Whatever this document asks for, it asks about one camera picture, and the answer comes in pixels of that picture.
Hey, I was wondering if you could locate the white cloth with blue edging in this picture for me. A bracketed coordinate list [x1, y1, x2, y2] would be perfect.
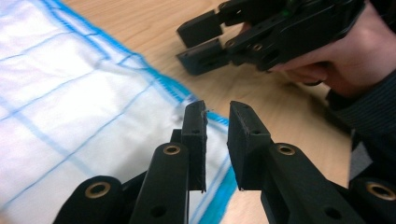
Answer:
[0, 0, 238, 224]

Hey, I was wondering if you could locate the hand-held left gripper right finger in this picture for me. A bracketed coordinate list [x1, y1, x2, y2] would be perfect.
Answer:
[226, 100, 367, 224]

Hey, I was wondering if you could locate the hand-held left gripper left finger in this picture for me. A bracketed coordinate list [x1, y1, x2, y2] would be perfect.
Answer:
[129, 100, 208, 224]

